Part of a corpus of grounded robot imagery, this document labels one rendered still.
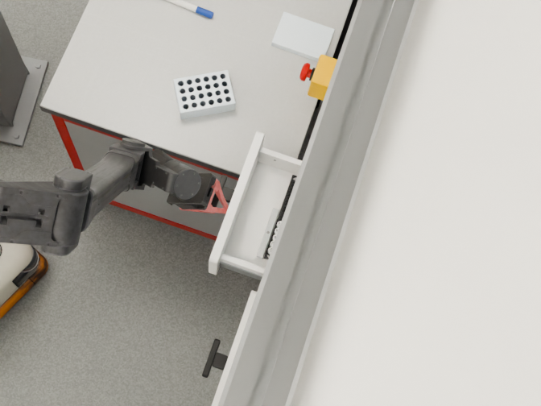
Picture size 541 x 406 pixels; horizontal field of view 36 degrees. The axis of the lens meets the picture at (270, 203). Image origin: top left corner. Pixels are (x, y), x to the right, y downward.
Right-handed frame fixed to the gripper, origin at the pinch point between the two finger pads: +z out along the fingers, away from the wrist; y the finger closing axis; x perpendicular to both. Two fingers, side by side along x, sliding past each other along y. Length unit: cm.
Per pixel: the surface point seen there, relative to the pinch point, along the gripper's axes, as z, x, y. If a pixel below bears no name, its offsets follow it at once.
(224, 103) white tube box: 1.2, 26.3, -11.7
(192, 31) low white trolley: -5.2, 42.6, -23.8
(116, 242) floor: 42, 7, -85
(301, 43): 10.5, 47.8, -4.6
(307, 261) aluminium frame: -69, -35, 86
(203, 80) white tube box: -3.0, 29.8, -16.2
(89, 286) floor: 40, -9, -87
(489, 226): -60, -28, 93
